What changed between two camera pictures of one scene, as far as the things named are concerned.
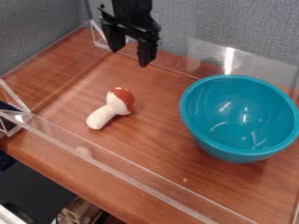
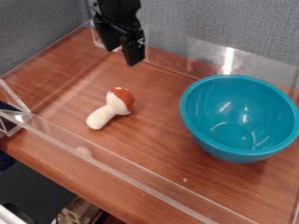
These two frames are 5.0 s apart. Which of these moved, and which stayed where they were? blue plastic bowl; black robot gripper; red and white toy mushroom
Moved: black robot gripper
Stayed: red and white toy mushroom; blue plastic bowl
